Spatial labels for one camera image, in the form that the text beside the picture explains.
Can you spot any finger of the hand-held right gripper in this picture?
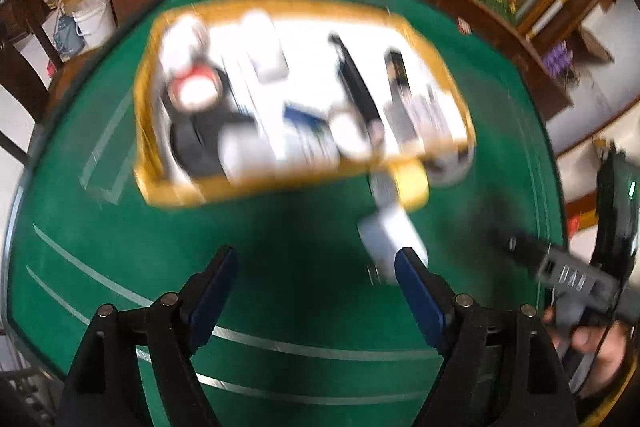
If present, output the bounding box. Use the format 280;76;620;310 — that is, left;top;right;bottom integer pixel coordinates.
492;229;623;313

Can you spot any black tape roll white core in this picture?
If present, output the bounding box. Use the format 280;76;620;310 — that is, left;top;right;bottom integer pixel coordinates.
327;107;373;160

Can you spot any yellow taped white tray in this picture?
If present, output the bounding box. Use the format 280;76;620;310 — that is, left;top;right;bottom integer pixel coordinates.
132;0;476;210

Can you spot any wooden chair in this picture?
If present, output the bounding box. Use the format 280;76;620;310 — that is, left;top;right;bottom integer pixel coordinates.
0;0;66;118

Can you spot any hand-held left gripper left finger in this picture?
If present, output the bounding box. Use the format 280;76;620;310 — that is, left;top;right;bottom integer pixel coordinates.
55;244;240;427

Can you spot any grey bag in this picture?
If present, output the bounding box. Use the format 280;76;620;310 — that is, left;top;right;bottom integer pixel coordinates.
54;14;85;56

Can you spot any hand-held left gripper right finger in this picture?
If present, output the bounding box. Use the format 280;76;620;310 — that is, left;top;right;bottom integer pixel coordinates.
394;246;581;427

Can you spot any black pen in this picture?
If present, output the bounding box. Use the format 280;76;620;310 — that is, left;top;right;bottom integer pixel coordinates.
327;34;386;142

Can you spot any yellow round jar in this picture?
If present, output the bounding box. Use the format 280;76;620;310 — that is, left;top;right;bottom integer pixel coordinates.
390;157;431;210

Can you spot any person's right hand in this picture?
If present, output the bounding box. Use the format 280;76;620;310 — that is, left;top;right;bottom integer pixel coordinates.
542;304;636;400

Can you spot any white bucket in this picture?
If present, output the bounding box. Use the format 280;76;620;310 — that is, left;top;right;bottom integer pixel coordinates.
72;0;118;50

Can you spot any silver red plaster packet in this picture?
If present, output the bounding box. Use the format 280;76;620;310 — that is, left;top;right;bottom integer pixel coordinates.
382;87;458;145

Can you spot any white power adapter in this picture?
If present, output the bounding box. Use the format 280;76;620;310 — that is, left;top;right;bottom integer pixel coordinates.
357;172;431;283

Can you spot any purple box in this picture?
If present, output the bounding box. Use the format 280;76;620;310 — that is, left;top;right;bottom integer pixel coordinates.
542;42;576;75

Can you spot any black round fan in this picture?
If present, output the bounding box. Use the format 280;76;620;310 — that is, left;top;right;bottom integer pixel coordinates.
170;107;236;178

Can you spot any black lipstick tube gold band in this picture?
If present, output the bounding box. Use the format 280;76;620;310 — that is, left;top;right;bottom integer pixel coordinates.
384;49;416;108

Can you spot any black tape roll red core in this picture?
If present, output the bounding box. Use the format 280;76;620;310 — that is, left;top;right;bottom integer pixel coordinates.
167;67;226;114

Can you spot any blue white medicine box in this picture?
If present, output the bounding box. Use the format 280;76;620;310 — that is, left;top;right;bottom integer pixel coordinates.
280;102;341;162

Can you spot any white bottle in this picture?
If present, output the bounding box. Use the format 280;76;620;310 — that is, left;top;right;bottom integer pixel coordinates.
425;146;475;188
160;14;208;75
240;9;288;85
220;127;281;185

